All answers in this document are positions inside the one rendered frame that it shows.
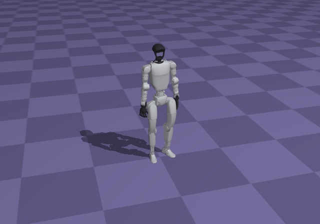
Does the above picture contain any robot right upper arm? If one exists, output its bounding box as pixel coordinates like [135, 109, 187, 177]
[141, 64, 151, 90]

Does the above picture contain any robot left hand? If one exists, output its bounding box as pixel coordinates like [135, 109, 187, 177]
[174, 95, 179, 109]

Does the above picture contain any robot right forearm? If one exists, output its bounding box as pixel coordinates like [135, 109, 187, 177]
[141, 84, 148, 106]

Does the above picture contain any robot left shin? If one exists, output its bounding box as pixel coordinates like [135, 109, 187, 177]
[163, 127, 173, 151]

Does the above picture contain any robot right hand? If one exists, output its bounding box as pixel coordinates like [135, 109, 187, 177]
[139, 102, 148, 118]

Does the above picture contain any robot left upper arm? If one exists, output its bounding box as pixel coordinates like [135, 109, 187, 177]
[168, 60, 179, 85]

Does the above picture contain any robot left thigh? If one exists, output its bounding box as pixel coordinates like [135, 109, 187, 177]
[163, 97, 177, 131]

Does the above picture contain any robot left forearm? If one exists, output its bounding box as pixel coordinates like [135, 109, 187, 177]
[172, 83, 179, 98]

